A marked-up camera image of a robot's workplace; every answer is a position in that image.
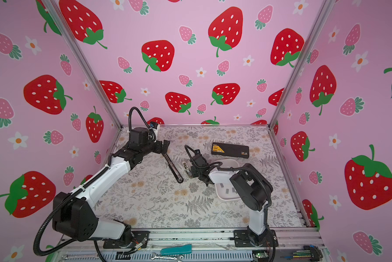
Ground black stapler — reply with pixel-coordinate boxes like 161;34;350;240
162;153;184;183

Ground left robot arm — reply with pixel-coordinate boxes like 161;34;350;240
33;121;164;256

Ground white plastic tray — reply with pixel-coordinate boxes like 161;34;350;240
209;168;241;202

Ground black staple box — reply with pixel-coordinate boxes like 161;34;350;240
211;142;250;159

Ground silver wrench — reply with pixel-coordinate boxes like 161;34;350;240
150;253;184;262

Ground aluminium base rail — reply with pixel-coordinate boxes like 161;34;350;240
51;228;332;262

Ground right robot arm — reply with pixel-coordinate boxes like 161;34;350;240
185;145;278;248

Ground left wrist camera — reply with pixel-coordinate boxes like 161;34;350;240
149;121;159;131

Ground teal handled tool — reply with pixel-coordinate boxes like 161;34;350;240
160;244;192;256

